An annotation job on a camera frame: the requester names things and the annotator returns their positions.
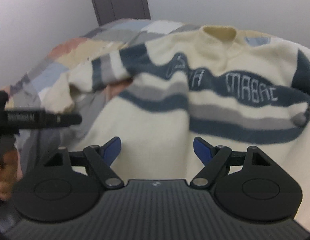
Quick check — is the cream blue striped fluffy sweater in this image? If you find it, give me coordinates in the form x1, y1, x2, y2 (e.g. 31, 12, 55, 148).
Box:
41, 24, 310, 230

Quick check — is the patchwork pastel bed quilt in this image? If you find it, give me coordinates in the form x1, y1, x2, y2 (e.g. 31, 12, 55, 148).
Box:
4, 18, 310, 176

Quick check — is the person's left hand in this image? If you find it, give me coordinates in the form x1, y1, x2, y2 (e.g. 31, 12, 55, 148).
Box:
0, 148, 22, 201

